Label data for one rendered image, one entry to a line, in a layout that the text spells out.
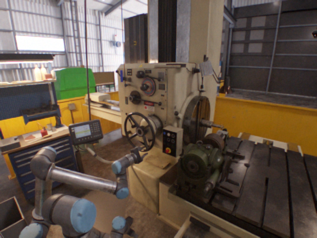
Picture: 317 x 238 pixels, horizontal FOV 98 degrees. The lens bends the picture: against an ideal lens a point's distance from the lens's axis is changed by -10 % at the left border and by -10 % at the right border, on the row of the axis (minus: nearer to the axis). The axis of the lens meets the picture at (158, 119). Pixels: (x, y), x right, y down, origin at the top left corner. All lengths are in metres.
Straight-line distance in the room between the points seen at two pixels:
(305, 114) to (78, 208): 3.59
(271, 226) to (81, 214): 1.02
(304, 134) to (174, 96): 2.91
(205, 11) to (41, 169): 2.03
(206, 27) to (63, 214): 1.95
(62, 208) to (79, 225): 0.10
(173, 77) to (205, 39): 0.76
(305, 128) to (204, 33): 2.64
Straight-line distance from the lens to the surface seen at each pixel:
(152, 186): 2.08
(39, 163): 1.16
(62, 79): 5.08
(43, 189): 1.41
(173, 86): 1.34
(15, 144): 2.52
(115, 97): 4.42
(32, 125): 3.66
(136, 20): 2.61
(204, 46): 1.94
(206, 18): 1.99
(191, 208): 1.30
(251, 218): 1.21
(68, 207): 0.74
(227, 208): 1.21
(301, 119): 3.69
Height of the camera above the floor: 1.86
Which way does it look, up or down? 19 degrees down
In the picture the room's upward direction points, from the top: straight up
